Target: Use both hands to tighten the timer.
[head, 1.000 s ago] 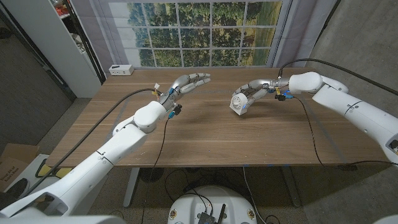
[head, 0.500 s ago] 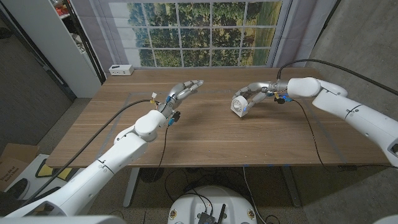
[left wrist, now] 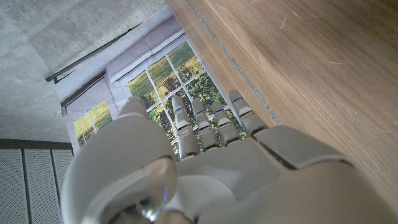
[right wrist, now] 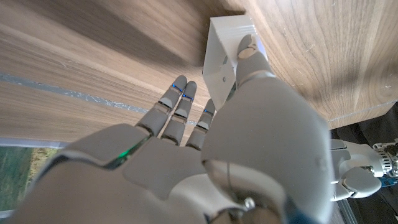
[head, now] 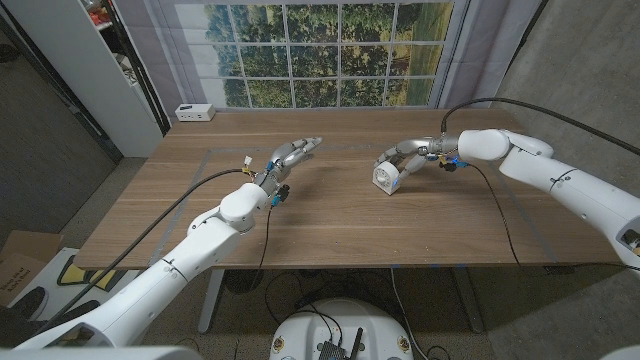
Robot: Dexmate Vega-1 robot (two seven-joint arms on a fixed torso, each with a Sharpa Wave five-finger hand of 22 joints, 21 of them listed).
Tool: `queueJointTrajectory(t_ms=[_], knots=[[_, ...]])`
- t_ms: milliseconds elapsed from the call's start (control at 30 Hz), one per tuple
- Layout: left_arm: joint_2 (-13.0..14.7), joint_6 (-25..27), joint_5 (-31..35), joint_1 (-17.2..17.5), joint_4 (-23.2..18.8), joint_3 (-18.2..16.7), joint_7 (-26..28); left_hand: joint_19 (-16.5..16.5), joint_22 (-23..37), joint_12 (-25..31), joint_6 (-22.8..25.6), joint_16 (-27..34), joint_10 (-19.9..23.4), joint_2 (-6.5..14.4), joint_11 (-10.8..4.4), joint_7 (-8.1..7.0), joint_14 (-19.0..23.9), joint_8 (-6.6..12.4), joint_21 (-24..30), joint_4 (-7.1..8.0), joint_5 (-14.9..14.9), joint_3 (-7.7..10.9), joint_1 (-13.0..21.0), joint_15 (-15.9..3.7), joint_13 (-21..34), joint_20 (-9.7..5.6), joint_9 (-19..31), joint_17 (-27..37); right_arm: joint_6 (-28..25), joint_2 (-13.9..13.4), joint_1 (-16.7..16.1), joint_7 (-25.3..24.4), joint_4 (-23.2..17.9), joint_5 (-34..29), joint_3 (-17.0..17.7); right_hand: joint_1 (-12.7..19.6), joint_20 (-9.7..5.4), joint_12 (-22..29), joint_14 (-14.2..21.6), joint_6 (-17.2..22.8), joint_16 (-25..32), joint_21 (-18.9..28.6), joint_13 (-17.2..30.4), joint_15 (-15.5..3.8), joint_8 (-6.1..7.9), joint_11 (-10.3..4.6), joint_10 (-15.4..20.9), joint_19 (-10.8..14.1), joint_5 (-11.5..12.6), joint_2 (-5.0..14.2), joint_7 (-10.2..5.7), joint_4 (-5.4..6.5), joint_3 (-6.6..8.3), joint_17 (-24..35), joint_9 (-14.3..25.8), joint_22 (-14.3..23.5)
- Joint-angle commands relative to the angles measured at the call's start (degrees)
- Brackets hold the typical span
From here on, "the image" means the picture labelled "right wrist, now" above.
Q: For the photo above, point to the grey tape outline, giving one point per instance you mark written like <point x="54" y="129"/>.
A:
<point x="77" y="95"/>

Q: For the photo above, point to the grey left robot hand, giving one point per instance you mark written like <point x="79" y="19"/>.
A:
<point x="354" y="168"/>

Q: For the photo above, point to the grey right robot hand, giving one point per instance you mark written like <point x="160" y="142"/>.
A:
<point x="248" y="140"/>

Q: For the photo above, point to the printed window backdrop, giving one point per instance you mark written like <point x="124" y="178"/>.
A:
<point x="15" y="174"/>

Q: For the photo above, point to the white kitchen timer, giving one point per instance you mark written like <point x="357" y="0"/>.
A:
<point x="217" y="62"/>

